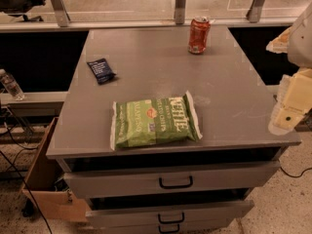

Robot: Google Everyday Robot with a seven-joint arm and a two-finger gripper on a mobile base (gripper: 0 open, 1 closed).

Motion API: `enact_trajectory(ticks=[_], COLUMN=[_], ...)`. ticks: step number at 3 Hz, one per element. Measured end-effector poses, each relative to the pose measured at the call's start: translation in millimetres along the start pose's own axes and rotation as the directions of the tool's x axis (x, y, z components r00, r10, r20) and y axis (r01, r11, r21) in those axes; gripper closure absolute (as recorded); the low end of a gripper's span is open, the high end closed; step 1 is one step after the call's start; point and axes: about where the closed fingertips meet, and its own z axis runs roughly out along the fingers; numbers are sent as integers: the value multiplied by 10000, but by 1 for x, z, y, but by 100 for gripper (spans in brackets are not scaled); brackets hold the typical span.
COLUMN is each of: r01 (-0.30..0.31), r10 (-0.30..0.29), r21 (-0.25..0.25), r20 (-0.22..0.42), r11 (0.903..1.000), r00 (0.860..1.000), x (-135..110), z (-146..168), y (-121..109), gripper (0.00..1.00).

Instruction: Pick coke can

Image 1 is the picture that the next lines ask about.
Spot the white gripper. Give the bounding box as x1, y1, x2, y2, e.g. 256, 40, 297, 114
266, 27, 312, 136

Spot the red coke can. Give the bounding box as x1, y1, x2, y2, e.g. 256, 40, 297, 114
188, 16, 211, 55

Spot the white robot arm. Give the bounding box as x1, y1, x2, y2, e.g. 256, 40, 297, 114
266, 4, 312, 136

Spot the grey metal drawer cabinet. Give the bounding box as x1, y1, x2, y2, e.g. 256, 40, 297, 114
45, 25, 302, 234

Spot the green Kettle chips bag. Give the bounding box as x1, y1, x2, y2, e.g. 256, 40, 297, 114
110, 92, 203, 150

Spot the middle grey drawer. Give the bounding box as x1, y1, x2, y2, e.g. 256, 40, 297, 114
86, 201, 254, 228

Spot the grey drawer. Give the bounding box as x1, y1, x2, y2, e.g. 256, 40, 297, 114
103, 218, 232, 234
64, 161, 280, 199
86, 201, 254, 228

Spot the bottom grey drawer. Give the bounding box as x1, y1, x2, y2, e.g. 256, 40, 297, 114
103, 218, 232, 234

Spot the dark blue snack packet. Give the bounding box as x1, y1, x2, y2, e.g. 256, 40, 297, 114
87, 58, 115, 85

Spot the top grey drawer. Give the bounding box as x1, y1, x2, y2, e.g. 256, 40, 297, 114
64, 161, 280, 199

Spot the brown cardboard box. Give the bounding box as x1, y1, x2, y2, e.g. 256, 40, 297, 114
21, 118, 89, 222

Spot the clear plastic water bottle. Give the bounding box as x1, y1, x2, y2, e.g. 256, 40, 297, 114
0, 69, 24, 100

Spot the black floor cable right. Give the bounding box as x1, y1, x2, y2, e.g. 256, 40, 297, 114
280, 166, 312, 179

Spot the black floor cable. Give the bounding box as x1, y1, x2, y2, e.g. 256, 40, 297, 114
280, 166, 312, 179
0, 104, 54, 234

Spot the metal window frame railing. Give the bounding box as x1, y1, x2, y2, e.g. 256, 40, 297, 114
0, 0, 312, 34

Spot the black floor cable left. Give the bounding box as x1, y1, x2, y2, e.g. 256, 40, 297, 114
0, 104, 54, 234

